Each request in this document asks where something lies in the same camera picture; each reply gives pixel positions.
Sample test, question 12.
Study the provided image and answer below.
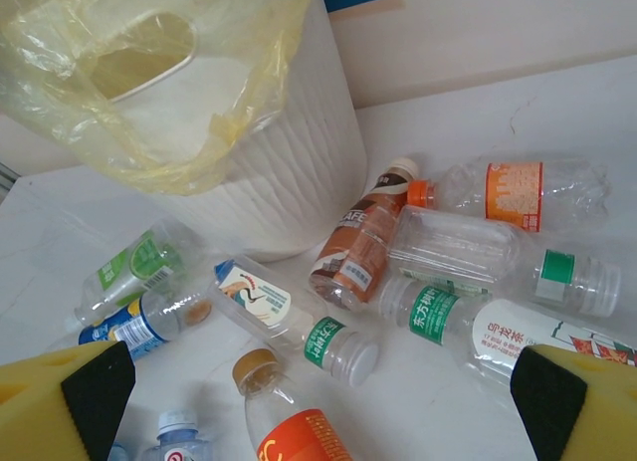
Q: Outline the white ribbed plastic bin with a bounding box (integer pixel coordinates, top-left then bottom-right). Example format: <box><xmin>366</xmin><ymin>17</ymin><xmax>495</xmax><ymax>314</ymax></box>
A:
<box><xmin>74</xmin><ymin>0</ymin><xmax>370</xmax><ymax>263</ymax></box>

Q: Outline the clear bottle blue label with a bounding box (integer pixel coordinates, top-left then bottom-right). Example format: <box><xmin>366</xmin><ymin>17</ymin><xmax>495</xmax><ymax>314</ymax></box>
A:
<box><xmin>77</xmin><ymin>289</ymin><xmax>215</xmax><ymax>360</ymax></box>

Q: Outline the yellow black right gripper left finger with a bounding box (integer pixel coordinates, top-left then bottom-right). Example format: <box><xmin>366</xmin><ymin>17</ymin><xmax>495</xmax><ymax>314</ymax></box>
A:
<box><xmin>0</xmin><ymin>340</ymin><xmax>136</xmax><ymax>461</ymax></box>

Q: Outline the brown coffee drink bottle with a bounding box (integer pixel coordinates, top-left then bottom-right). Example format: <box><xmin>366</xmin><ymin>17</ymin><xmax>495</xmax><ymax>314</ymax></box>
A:
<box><xmin>308</xmin><ymin>156</ymin><xmax>419</xmax><ymax>311</ymax></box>

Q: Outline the clear bottle crane picture label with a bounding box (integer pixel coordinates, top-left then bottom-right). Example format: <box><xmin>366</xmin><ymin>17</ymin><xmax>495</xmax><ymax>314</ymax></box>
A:
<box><xmin>206</xmin><ymin>256</ymin><xmax>380</xmax><ymax>388</ymax></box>

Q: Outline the clear bottle green neck band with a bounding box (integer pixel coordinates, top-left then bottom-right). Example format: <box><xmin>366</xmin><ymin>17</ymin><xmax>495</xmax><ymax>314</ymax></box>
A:
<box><xmin>387</xmin><ymin>204</ymin><xmax>623</xmax><ymax>319</ymax></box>

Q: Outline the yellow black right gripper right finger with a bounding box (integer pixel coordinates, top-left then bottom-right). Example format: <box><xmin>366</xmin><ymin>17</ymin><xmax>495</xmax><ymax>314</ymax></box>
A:
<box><xmin>511</xmin><ymin>344</ymin><xmax>637</xmax><ymax>461</ymax></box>

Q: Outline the clear bottle orange label gold cap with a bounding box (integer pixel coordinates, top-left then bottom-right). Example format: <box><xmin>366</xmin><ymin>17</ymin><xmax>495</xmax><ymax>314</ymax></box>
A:
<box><xmin>232</xmin><ymin>348</ymin><xmax>354</xmax><ymax>461</ymax></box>

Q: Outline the clear bottle lime green label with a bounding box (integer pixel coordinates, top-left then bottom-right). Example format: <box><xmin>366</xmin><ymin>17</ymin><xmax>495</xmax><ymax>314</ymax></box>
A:
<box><xmin>73</xmin><ymin>219</ymin><xmax>210</xmax><ymax>328</ymax></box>

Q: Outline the clear water bottle blue cap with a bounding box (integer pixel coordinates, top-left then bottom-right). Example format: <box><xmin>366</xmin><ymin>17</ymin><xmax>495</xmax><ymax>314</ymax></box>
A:
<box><xmin>106</xmin><ymin>408</ymin><xmax>215</xmax><ymax>461</ymax></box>

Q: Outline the yellow plastic bin liner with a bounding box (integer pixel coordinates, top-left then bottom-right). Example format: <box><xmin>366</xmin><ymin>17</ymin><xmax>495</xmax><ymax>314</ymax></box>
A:
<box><xmin>0</xmin><ymin>0</ymin><xmax>313</xmax><ymax>198</ymax></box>

